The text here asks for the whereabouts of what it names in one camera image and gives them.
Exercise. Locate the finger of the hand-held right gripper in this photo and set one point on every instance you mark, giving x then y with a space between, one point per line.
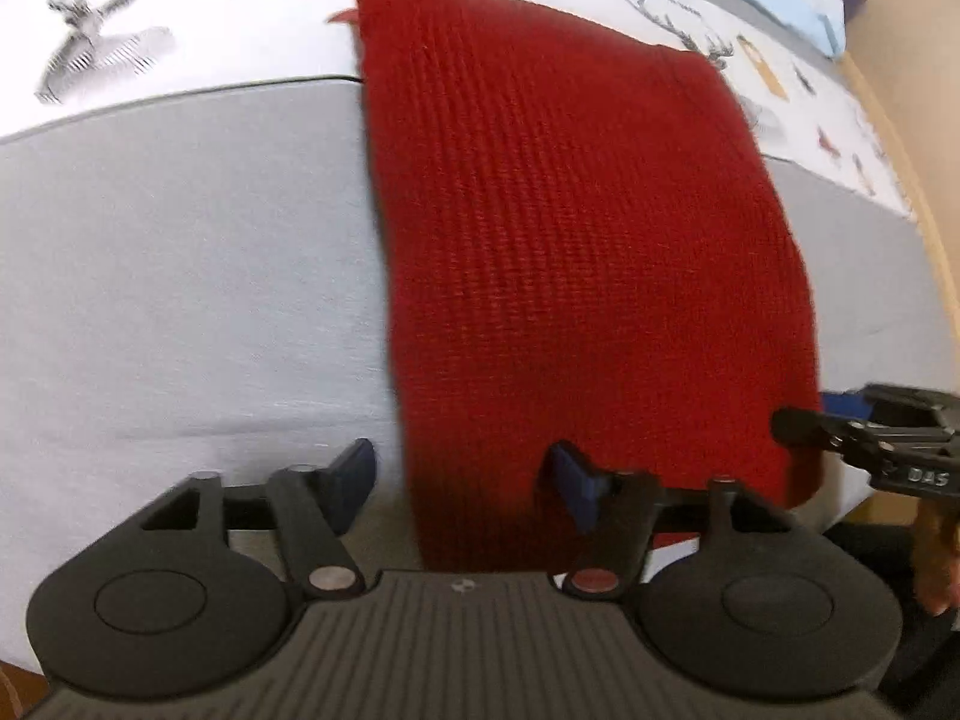
844 403
802 426

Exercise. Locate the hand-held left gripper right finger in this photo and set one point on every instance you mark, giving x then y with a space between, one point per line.
574 480

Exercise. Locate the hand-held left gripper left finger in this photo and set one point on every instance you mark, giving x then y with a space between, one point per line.
354 476

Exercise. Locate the red knit sweater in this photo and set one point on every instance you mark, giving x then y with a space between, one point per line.
570 240

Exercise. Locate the person's right hand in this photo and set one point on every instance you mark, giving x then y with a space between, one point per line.
937 562

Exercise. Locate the grey bed sheet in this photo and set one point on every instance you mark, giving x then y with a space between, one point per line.
187 277

